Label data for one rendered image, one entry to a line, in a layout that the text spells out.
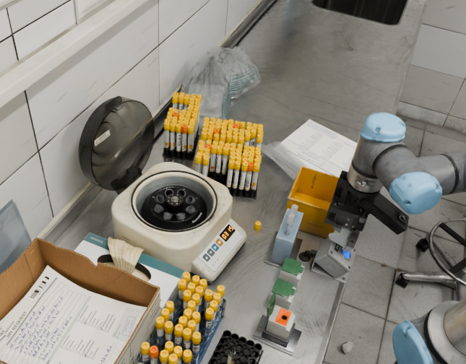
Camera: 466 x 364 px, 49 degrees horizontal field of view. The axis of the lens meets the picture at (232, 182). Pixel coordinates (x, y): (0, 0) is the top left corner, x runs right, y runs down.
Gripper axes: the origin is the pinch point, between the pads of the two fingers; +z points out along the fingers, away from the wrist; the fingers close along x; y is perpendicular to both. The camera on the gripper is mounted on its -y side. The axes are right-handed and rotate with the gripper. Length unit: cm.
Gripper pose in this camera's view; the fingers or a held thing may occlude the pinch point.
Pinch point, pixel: (350, 248)
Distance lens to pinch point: 120.0
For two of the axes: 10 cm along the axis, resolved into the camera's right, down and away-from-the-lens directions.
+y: -9.2, -3.2, 2.2
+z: -0.9, 7.3, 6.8
